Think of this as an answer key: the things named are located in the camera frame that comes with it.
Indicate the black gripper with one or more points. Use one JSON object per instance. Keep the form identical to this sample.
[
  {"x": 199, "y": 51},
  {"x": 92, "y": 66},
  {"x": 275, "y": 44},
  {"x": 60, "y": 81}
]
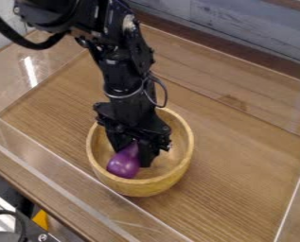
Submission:
[{"x": 128, "y": 122}]

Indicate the purple toy eggplant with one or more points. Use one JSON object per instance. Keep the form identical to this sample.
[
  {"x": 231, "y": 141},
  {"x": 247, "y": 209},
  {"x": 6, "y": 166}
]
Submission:
[{"x": 124, "y": 164}]

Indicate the brown wooden bowl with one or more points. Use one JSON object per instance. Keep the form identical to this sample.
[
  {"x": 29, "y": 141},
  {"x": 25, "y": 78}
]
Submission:
[{"x": 168, "y": 168}]

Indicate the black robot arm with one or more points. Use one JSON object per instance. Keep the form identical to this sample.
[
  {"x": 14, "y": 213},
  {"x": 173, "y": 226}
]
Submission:
[{"x": 107, "y": 28}]

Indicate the yellow black object under table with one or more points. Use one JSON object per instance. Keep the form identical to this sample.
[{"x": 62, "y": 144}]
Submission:
[{"x": 41, "y": 220}]

